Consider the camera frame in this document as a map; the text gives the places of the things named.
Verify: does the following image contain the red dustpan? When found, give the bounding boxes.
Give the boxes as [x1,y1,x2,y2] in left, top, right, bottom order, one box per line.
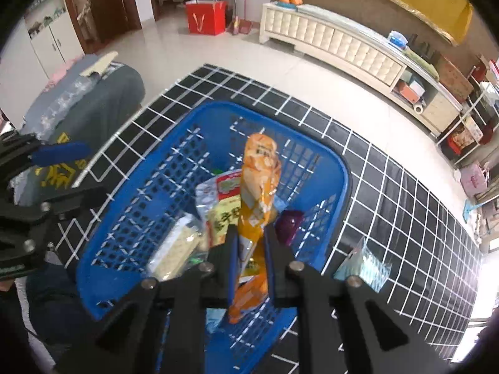
[228,17,254,36]

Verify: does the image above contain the dark wooden door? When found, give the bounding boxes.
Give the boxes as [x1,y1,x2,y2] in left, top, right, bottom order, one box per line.
[60,0,143,53]

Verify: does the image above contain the light blue striped packet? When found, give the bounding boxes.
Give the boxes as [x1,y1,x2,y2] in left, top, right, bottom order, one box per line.
[333,236,392,293]

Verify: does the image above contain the orange snack packet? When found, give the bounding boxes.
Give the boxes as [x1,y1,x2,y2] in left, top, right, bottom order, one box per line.
[228,132,283,324]

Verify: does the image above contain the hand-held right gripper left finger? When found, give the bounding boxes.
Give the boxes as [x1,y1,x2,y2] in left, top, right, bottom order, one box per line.
[56,226,238,374]

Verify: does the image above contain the green folded cloth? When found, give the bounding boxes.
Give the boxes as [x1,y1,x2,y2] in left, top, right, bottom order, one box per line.
[403,47,439,79]

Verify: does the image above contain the white wire shelf rack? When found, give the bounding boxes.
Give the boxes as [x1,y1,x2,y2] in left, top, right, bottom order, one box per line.
[437,56,499,164]

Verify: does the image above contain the white tufted TV cabinet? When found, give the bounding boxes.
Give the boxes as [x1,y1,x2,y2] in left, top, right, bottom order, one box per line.
[259,2,466,137]

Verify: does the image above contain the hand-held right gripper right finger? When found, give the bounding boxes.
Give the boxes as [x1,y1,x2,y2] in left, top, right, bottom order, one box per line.
[265,226,449,374]

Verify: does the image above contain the red gift bag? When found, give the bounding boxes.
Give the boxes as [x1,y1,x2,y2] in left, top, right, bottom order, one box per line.
[185,0,227,36]

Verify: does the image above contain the cardboard box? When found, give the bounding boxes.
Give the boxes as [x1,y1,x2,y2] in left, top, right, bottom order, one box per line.
[434,55,474,104]

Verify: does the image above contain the pink cloth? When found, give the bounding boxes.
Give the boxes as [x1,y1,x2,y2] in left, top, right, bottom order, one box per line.
[41,58,84,92]

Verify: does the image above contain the person's dark trousers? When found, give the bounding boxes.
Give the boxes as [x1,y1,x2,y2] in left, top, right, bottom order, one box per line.
[23,257,102,359]

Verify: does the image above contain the red snack packet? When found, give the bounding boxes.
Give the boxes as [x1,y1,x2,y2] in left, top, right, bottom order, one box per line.
[195,169,244,250]

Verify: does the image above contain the blue plastic basket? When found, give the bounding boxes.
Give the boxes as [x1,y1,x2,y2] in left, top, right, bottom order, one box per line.
[76,101,349,374]

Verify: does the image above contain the beige cracker packet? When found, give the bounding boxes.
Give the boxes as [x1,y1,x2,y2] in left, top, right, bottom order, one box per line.
[147,212,203,281]

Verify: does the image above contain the beige cloth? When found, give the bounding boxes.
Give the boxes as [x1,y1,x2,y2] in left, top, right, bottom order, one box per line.
[80,51,118,79]

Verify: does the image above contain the purple snack packet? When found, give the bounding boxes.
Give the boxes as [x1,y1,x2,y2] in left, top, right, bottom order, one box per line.
[275,209,305,246]

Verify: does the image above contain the dark grey covered chair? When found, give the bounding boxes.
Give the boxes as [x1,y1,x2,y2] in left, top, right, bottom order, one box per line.
[12,52,147,203]

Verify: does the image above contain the black router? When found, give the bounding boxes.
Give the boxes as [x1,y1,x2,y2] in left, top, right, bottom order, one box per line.
[407,33,433,57]

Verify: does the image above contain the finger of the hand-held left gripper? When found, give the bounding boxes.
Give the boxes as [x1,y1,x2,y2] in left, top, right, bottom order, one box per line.
[16,186,108,223]
[0,134,93,188]

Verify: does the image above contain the orange box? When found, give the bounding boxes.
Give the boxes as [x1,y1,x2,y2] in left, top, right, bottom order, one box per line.
[398,84,419,104]

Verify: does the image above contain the red gift box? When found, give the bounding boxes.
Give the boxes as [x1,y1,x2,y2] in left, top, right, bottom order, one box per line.
[448,125,484,152]

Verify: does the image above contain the pink paper bag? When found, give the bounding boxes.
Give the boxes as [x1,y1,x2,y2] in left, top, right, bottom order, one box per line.
[460,164,490,199]

